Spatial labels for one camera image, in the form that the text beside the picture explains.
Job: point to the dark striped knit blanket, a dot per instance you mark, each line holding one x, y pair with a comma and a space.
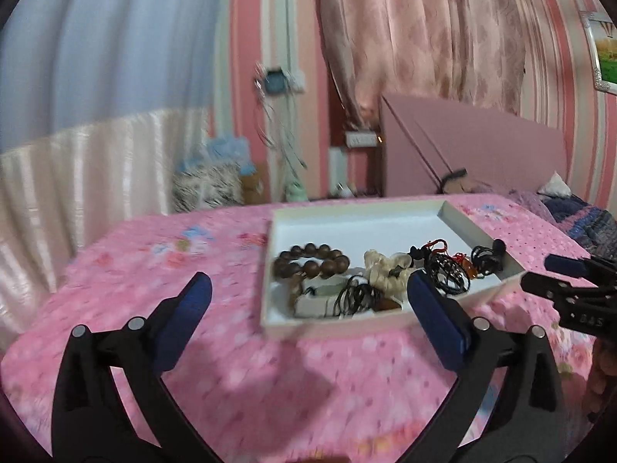
588, 222

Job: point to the pink headboard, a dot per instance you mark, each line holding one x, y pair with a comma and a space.
482, 144

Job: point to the patterned storage box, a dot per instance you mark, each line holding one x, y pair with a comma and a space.
207, 188

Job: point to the pale blue sheer curtain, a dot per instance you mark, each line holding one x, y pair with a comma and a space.
120, 33

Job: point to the blue gift bag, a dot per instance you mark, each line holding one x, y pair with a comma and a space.
226, 152

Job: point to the person's right hand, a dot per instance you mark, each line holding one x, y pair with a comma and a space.
605, 376

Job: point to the white jade bangle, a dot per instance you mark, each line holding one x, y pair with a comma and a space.
308, 306

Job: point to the framed wall picture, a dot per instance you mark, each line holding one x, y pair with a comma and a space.
605, 53

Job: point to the purple dotted blanket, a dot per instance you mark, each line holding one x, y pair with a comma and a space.
530, 202

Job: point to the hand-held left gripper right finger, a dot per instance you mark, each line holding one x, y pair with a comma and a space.
438, 320

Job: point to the white pillow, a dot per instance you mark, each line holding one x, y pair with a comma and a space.
554, 185

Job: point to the cream satin curtain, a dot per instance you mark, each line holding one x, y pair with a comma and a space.
72, 178

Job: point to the wall socket with blue charger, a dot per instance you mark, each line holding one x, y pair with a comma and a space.
274, 82

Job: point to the pale green figurine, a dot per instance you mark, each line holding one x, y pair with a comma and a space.
296, 192

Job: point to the white power strip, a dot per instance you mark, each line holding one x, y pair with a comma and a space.
360, 139

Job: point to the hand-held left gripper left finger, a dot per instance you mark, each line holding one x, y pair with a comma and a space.
185, 323

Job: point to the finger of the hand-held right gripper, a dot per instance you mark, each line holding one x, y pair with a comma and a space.
549, 289
564, 264

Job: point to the pink floral curtain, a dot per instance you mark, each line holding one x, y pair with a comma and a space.
409, 33

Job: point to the white shallow tray box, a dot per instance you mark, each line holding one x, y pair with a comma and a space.
347, 231

